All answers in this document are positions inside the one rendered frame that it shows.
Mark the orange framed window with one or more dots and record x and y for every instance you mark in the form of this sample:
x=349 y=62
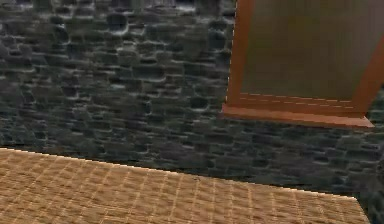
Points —
x=296 y=106

